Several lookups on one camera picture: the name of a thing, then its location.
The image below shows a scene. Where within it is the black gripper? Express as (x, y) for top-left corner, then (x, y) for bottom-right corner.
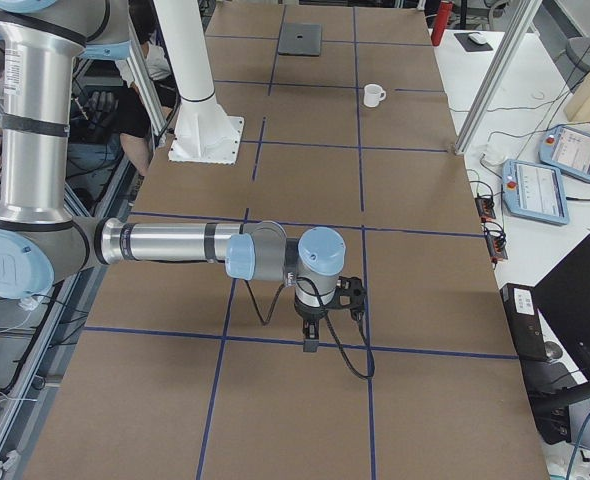
(294, 297), (327, 352)

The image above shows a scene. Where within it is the white ceramic cup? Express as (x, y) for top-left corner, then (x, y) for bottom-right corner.
(363, 84), (387, 108)

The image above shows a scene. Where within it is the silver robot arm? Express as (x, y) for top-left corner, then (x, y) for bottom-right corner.
(0, 1), (346, 352)

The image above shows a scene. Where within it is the black open laptop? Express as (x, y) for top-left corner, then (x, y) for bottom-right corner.
(534, 234), (590, 379)

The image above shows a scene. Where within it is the grey closed laptop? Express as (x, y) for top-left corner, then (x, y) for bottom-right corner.
(278, 23), (322, 57)

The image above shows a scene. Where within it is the orange relay board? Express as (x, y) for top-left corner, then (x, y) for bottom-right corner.
(485, 235), (508, 265)
(474, 196), (496, 222)

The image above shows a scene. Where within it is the black computer box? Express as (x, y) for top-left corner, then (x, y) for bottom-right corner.
(500, 283), (548, 362)

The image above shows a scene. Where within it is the near blue teach pendant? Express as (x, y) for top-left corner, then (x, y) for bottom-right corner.
(502, 159), (570, 225)

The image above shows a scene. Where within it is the blue teach pendant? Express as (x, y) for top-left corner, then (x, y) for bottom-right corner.
(502, 159), (570, 225)
(539, 125), (590, 182)

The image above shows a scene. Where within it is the seated person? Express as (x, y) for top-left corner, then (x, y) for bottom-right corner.
(115, 1), (176, 177)

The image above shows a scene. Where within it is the far blue teach pendant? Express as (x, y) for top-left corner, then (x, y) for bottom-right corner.
(539, 125), (590, 182)

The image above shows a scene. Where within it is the black mouse pad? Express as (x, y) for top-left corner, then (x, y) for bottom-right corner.
(454, 31), (493, 52)

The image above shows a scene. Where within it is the white computer mouse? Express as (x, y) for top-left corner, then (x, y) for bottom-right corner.
(468, 32), (488, 46)

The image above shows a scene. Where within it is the red bottle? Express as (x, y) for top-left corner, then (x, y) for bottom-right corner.
(431, 1), (453, 47)

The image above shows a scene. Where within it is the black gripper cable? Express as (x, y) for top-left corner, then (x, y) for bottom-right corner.
(244, 277), (376, 381)

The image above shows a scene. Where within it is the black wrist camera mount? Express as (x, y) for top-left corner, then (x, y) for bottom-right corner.
(328, 276), (367, 323)

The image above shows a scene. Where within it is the white pedestal column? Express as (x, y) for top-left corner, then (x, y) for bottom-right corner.
(154, 0), (244, 165)

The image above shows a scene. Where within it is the aluminium frame post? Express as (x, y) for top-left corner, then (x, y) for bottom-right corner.
(453, 0), (542, 155)

